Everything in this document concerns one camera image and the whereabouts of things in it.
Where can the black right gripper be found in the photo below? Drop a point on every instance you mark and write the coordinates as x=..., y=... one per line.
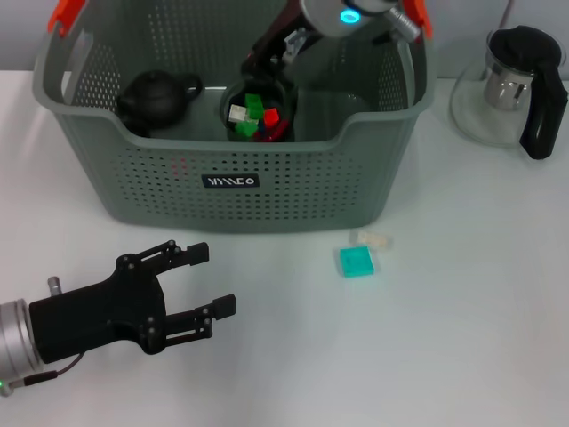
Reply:
x=280, y=35

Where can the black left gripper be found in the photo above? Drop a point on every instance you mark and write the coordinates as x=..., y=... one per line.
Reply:
x=102, y=316

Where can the green stepped brick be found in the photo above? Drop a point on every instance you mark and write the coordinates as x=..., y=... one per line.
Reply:
x=254, y=104

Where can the small red brick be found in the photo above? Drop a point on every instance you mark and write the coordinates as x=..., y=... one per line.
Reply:
x=271, y=116

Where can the white brick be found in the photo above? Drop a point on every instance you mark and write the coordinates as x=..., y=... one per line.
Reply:
x=238, y=113
x=373, y=239

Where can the dark red curved brick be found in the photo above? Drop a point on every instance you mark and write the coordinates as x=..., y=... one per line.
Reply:
x=278, y=132

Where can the teal square brick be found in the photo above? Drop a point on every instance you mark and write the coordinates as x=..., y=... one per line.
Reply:
x=356, y=262

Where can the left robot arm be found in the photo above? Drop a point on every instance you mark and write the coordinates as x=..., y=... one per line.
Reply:
x=15, y=342

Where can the grey perforated storage bin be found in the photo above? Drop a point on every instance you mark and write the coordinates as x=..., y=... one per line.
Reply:
x=311, y=191

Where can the black clay teapot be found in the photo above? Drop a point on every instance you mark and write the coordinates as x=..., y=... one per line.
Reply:
x=155, y=100

